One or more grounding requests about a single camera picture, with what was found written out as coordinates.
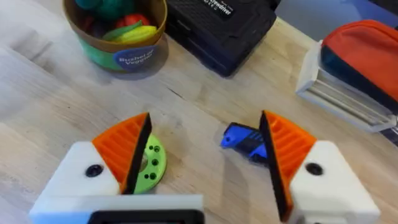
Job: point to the green disc with holes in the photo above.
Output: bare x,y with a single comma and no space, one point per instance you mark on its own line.
150,165

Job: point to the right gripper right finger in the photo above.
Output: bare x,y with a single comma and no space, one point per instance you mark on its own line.
314,174

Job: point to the black screwdriver case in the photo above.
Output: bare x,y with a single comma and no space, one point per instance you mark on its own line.
217,31

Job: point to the cardboard tub of toy vegetables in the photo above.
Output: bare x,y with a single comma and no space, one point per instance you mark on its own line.
119,34

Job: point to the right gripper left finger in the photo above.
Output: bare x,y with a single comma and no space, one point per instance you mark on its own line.
102,161

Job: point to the orange and blue zip pouch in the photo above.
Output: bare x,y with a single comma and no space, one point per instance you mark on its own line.
362,57

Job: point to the white ribbed plastic box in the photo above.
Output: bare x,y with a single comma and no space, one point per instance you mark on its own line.
335,93

